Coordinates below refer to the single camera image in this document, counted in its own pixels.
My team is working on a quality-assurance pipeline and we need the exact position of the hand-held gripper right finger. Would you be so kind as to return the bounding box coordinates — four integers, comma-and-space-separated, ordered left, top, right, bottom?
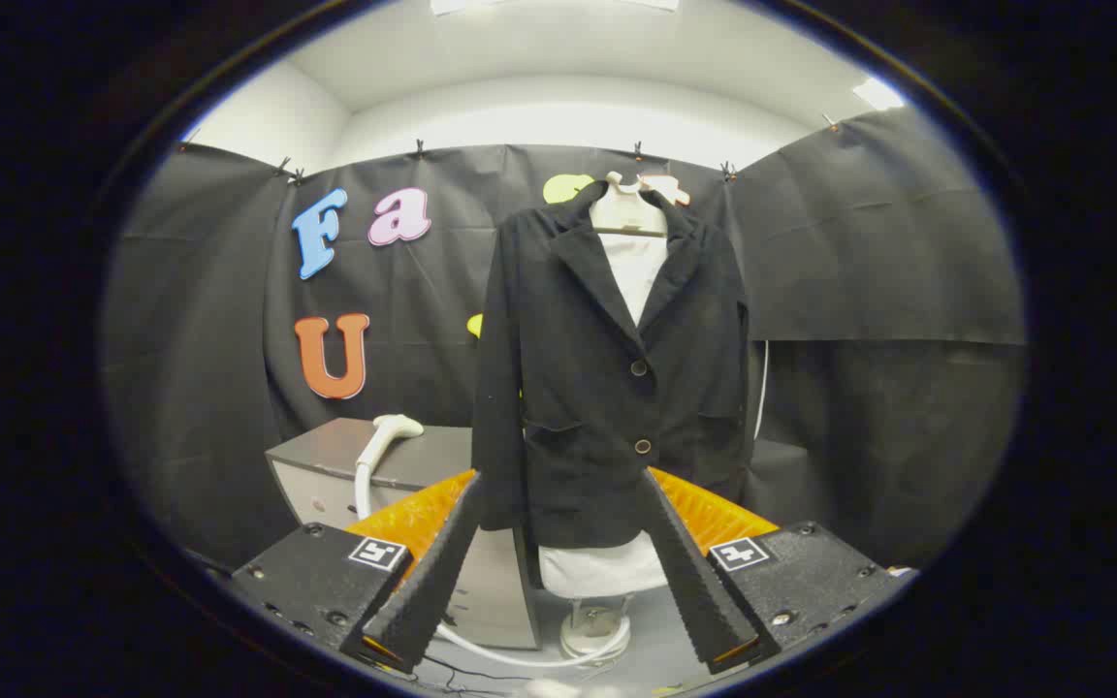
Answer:
638, 467, 899, 677

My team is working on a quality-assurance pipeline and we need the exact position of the white garment steamer head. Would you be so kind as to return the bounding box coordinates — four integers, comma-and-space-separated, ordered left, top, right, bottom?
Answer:
357, 414, 426, 486

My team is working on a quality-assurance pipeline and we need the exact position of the white steamer hose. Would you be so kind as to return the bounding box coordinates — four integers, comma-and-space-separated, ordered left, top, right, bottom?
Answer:
353, 463, 633, 670

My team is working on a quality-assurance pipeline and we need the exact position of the white mannequin stand base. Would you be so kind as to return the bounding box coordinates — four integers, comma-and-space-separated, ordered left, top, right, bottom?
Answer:
558, 596, 633, 666

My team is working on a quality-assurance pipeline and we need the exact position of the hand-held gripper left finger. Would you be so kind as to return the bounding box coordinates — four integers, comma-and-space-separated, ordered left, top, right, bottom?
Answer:
231, 469, 484, 676

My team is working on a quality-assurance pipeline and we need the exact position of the long ceiling light panel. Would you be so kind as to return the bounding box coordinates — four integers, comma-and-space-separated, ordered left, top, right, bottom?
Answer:
431, 0, 681, 16

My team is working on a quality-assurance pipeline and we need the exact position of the black backdrop cloth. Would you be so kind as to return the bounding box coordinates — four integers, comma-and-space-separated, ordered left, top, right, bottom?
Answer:
103, 105, 1027, 573

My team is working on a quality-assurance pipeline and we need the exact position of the grey white cabinet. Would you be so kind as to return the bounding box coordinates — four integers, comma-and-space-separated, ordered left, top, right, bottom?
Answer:
265, 417, 542, 650

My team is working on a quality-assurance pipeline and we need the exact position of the thin white cord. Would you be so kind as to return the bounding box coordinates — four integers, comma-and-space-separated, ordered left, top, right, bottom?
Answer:
752, 339, 772, 442

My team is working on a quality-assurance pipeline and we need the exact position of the white mannequin torso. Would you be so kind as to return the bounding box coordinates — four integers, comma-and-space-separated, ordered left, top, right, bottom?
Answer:
537, 172, 671, 598

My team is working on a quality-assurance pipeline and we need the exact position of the black button jacket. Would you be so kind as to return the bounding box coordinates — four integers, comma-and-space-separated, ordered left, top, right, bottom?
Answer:
470, 179, 751, 550

